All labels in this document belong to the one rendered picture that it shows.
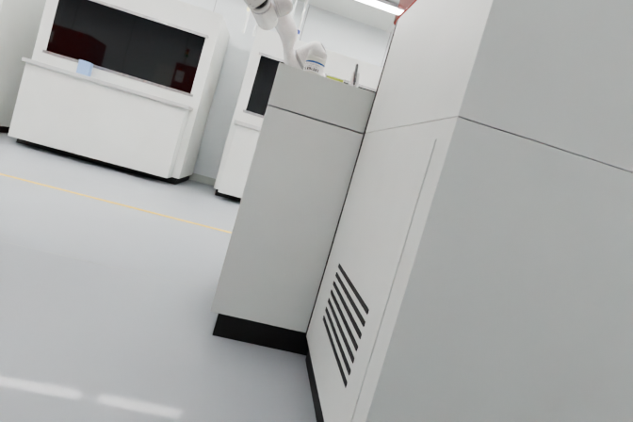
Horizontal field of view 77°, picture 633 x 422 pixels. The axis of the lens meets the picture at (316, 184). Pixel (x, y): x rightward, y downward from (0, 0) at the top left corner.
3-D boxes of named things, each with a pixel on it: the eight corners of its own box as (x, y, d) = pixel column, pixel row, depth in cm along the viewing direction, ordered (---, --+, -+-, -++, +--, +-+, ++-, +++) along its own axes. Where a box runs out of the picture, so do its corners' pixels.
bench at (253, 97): (362, 237, 466) (411, 70, 457) (208, 197, 441) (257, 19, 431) (344, 221, 573) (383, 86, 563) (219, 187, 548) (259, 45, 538)
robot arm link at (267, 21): (276, 8, 146) (252, 17, 147) (283, 25, 159) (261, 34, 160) (269, -12, 147) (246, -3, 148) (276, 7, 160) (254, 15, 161)
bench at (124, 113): (171, 187, 435) (220, 7, 426) (-5, 140, 410) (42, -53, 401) (190, 180, 542) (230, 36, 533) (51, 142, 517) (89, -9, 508)
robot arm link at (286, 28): (318, 68, 213) (291, 83, 216) (316, 58, 222) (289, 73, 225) (269, -23, 181) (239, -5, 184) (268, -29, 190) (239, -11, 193)
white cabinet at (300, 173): (455, 388, 152) (519, 181, 148) (203, 333, 139) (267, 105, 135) (399, 318, 216) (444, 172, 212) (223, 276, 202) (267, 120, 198)
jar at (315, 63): (321, 79, 143) (329, 53, 142) (302, 73, 142) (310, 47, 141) (318, 83, 150) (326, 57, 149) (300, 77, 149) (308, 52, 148)
